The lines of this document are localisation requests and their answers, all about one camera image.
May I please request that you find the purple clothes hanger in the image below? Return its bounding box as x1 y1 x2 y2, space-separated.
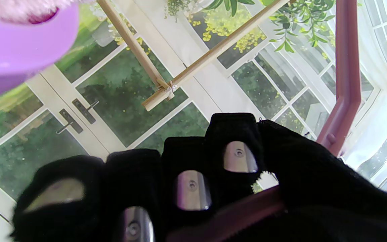
166 0 362 242

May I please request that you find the dark door handle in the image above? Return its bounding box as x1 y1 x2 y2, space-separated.
72 98 100 125
56 108 84 135

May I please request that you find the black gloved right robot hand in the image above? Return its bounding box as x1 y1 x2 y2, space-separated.
10 113 387 242

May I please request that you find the leafy potted tree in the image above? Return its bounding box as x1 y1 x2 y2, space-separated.
269 0 337 53

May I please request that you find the purple plastic clothes peg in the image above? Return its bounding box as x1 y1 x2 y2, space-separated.
0 3 80 104

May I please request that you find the broad leaf green plant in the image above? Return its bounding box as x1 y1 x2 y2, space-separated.
203 0 258 17

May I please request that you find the wooden hanging rack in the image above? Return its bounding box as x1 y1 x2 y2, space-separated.
96 0 296 112

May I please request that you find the pink square towel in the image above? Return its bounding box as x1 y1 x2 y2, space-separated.
0 0 91 25

